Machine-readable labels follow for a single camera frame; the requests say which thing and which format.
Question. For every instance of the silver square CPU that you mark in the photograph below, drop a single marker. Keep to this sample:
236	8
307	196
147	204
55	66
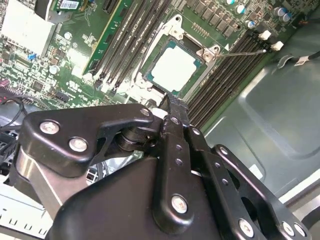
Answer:
172	67

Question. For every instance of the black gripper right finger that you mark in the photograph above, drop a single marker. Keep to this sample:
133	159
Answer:
225	175

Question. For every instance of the metal socket cover frame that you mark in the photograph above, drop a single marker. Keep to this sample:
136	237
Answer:
147	87

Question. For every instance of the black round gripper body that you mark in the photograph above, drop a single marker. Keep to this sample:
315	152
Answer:
112	205

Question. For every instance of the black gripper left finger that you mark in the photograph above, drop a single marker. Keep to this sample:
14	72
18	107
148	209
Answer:
75	125

